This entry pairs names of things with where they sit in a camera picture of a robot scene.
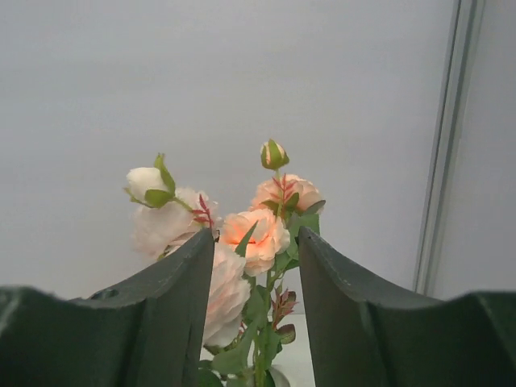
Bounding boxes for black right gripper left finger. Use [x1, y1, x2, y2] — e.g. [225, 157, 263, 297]
[1, 230, 214, 386]

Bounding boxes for white ribbed ceramic vase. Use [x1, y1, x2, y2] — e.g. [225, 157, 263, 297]
[222, 365, 295, 387]

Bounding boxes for right aluminium frame post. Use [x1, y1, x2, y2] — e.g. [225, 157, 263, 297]
[413, 1, 486, 296]

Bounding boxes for pale pink rose stem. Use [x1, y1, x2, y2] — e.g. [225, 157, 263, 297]
[124, 153, 251, 347]

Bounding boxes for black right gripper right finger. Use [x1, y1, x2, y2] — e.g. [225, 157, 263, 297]
[298, 227, 515, 386]

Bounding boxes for orange rose stem with bud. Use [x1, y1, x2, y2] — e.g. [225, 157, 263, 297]
[199, 139, 326, 386]

